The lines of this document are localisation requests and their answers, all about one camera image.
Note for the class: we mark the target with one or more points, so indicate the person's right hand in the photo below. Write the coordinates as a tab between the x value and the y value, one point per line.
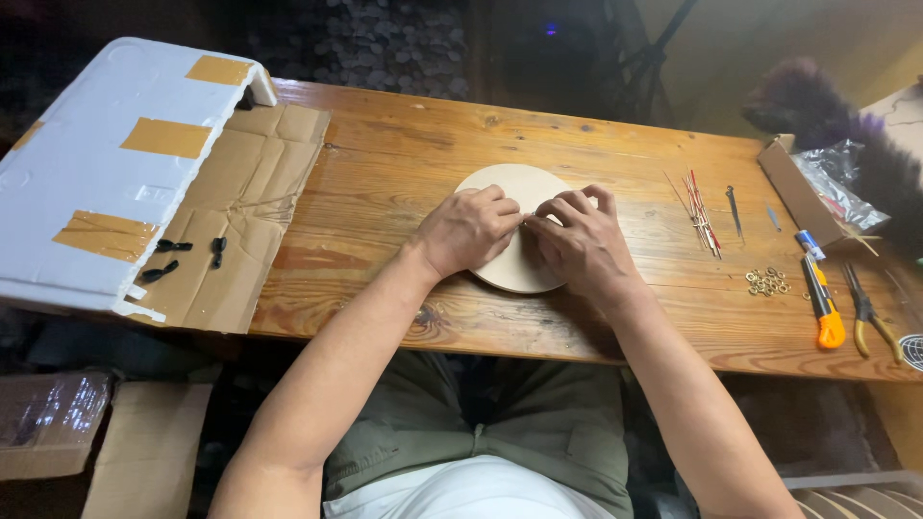
588	245

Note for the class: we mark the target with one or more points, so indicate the person's left hand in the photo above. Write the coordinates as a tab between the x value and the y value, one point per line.
461	234

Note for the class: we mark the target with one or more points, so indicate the person's right fingers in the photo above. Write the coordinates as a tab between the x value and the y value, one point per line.
570	205

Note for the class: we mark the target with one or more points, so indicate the person's left fingers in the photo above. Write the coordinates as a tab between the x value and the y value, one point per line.
501	209

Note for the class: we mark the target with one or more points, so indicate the round wooden disc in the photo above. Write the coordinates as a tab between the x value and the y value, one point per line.
520	184

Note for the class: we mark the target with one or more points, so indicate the bundle of thin clock hands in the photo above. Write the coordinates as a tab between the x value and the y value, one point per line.
701	213

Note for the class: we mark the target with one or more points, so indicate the black tripod stand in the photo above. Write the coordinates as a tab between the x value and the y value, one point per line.
649	58

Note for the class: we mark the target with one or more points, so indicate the dark heap of round pieces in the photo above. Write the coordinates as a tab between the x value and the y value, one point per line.
389	43

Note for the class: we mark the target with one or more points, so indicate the small grey metal pin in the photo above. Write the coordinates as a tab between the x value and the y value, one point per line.
773	217

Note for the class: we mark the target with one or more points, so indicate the person's green trousers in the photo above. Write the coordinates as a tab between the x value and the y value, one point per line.
537	411

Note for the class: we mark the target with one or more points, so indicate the pile of brass washers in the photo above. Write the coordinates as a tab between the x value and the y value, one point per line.
768	281

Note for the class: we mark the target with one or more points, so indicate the open brown cardboard box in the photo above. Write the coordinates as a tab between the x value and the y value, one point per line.
793	191

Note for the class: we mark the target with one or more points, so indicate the blue white glue tube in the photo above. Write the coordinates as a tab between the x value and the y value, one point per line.
810	245

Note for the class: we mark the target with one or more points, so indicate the flat brown cardboard sheet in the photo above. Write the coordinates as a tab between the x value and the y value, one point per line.
249	194

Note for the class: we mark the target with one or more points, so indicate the orange black utility knife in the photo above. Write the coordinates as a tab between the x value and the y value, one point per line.
822	303

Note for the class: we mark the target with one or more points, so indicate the clear crinkled plastic bag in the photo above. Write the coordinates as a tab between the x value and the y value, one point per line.
840	180

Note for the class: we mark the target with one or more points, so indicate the dark purple feather duster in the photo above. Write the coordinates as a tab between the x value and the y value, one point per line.
829	115

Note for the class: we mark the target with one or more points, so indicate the person's white shirt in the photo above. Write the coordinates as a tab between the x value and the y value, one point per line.
469	494

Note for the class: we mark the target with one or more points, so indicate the thin wooden stick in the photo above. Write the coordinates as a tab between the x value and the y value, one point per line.
864	243

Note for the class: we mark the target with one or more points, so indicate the beige cardboard piece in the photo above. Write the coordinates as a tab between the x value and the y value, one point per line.
898	115

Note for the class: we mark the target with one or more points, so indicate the white round grid disc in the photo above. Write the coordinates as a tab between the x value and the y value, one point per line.
914	352

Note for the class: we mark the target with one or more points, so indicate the white taped styrofoam lid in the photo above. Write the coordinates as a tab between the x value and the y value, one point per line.
108	151

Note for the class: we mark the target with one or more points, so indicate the rack of wooden discs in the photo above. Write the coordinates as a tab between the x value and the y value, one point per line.
858	497

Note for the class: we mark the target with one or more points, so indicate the plain brown cardboard box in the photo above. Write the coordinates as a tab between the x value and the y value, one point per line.
148	450

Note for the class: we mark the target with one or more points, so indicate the cardboard box with plastic film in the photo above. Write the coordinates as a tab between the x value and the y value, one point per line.
47	425

